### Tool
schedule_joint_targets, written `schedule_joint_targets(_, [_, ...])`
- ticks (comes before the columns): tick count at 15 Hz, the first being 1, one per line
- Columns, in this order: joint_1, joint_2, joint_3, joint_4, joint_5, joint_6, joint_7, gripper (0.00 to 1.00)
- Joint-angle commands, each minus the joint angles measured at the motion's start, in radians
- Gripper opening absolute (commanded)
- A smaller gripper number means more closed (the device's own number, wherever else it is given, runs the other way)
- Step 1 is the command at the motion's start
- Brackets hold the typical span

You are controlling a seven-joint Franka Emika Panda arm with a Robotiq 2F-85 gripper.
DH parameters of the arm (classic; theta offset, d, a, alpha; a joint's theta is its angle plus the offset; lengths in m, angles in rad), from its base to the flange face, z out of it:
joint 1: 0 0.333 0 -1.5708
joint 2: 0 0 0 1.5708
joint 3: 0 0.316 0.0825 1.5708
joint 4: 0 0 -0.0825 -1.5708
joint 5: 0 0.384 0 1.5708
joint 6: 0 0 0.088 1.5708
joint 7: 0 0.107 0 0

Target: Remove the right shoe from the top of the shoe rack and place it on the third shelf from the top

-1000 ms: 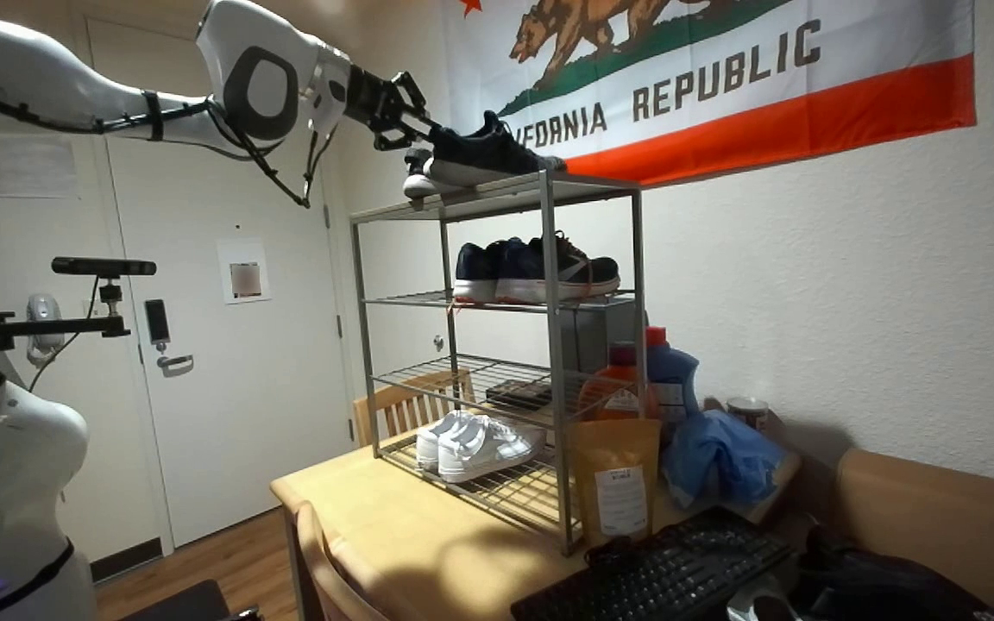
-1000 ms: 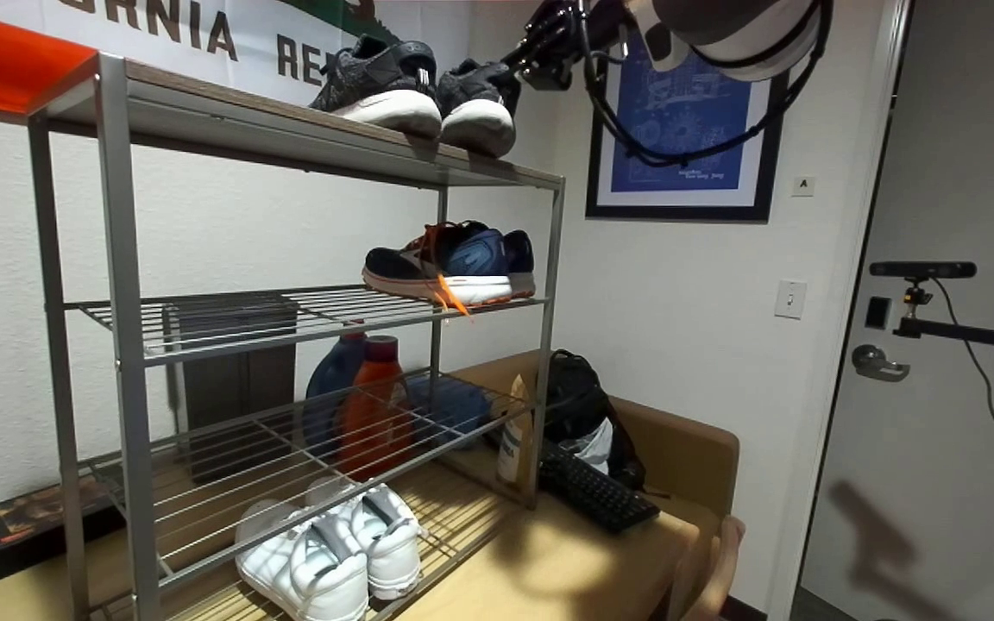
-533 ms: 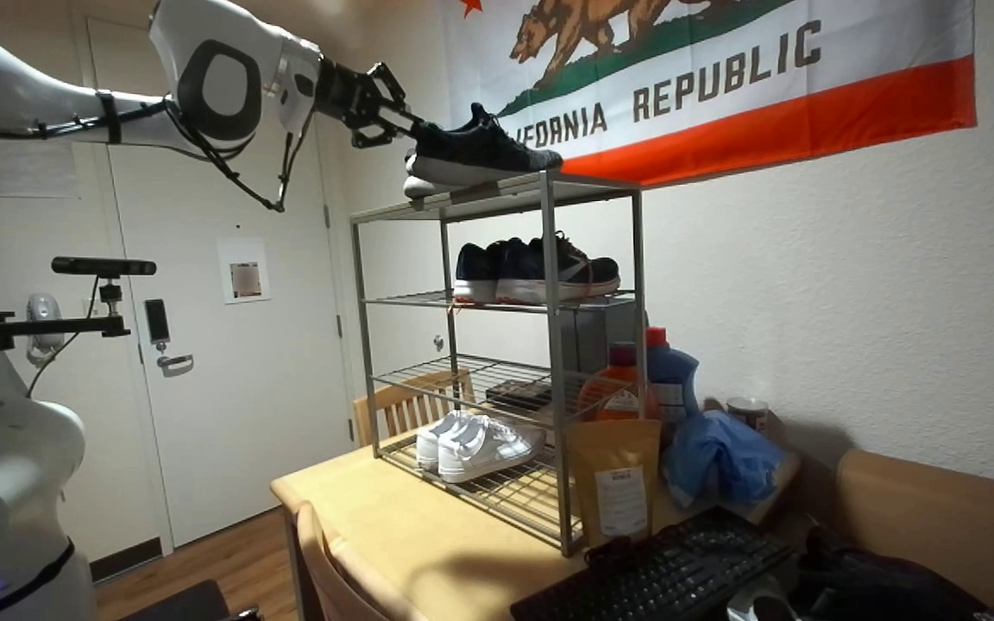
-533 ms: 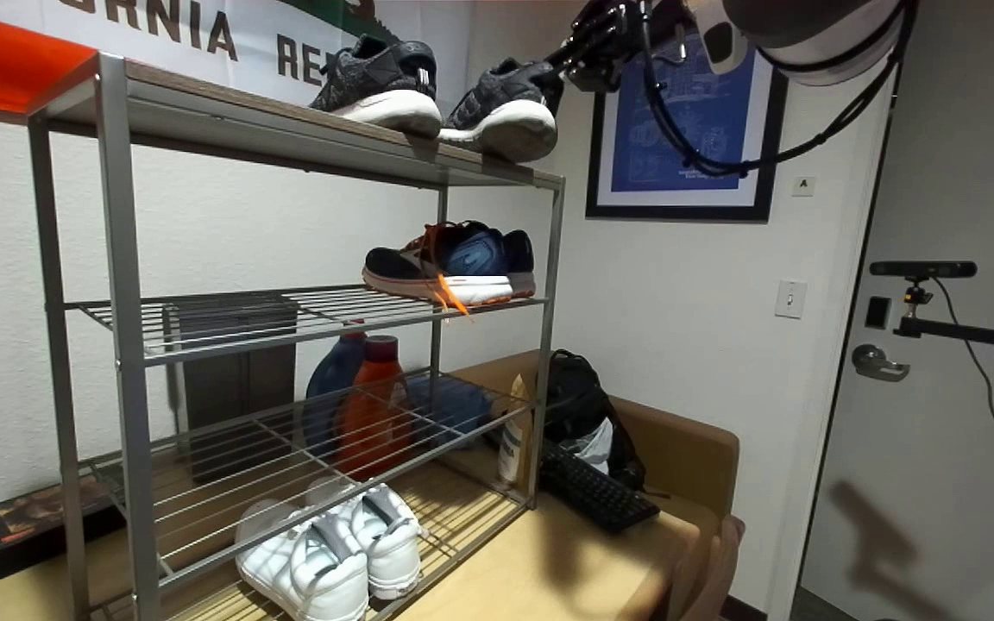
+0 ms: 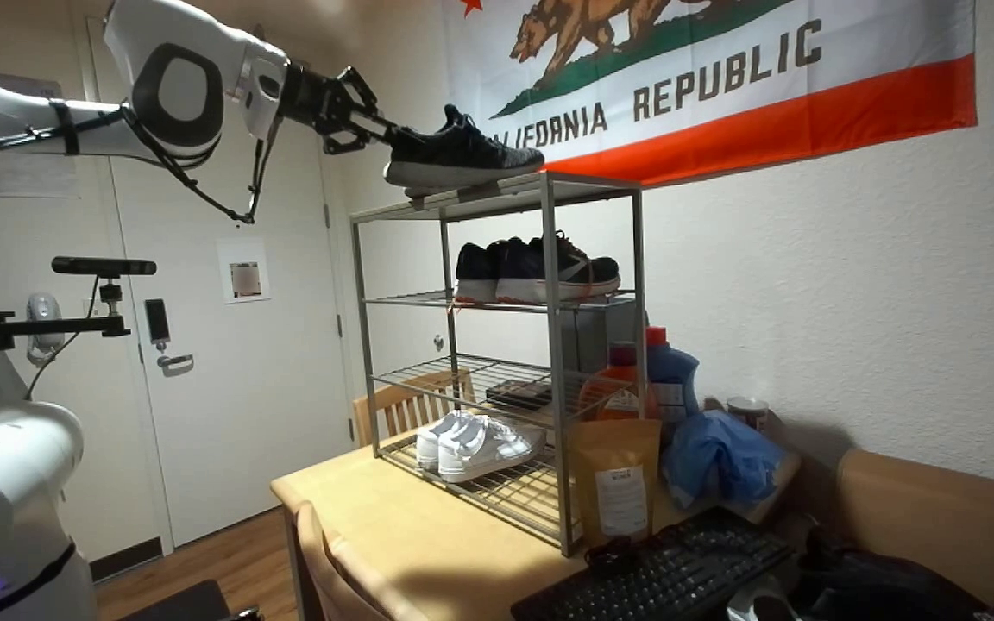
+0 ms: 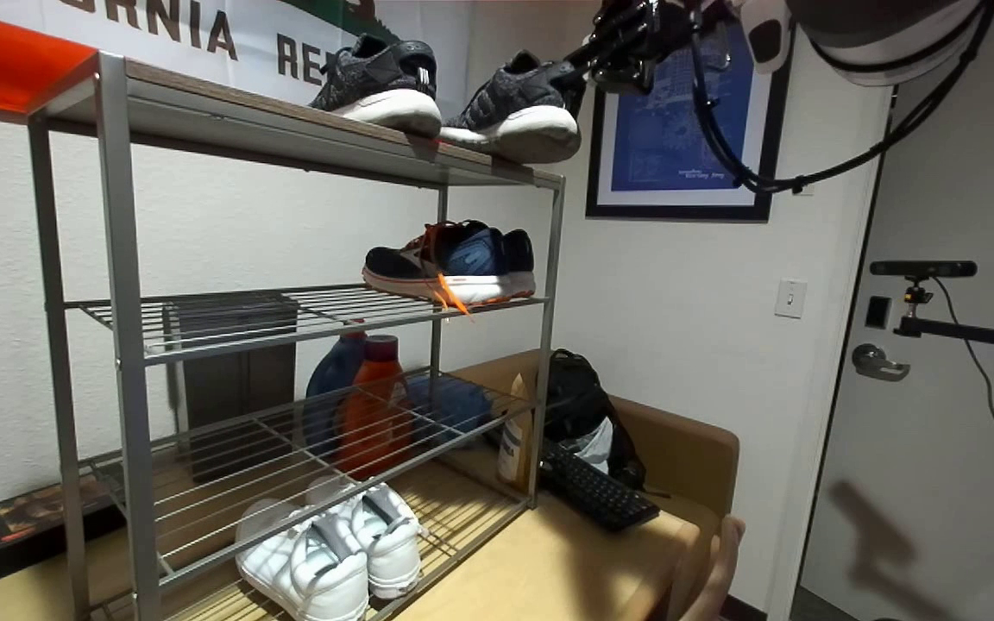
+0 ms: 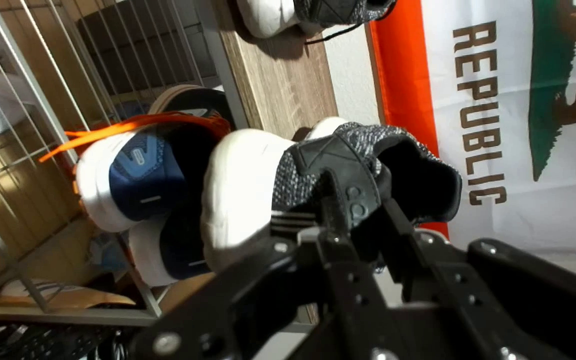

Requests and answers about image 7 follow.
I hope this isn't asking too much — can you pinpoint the grey storage box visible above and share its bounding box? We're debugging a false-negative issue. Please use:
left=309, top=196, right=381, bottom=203
left=76, top=0, right=204, bottom=102

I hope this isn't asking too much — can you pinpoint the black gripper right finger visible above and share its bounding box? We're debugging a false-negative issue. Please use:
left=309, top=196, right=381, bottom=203
left=376, top=187, right=576, bottom=360

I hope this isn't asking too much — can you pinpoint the blue cloth bag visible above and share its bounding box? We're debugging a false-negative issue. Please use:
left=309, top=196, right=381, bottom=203
left=85, top=229, right=131, bottom=275

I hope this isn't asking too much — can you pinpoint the California Republic flag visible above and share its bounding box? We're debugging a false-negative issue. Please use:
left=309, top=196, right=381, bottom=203
left=365, top=0, right=576, bottom=255

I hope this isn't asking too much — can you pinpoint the grey metal shoe rack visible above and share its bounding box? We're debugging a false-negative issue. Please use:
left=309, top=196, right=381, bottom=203
left=0, top=0, right=344, bottom=327

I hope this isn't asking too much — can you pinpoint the black sneaker white sole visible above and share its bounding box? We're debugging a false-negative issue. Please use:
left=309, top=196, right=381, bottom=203
left=233, top=0, right=397, bottom=39
left=197, top=117, right=464, bottom=272

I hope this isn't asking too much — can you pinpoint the black computer keyboard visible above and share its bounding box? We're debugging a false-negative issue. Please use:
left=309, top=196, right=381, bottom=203
left=0, top=320, right=133, bottom=360

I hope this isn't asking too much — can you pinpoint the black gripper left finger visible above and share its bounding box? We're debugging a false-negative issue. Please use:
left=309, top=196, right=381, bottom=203
left=126, top=168, right=386, bottom=360

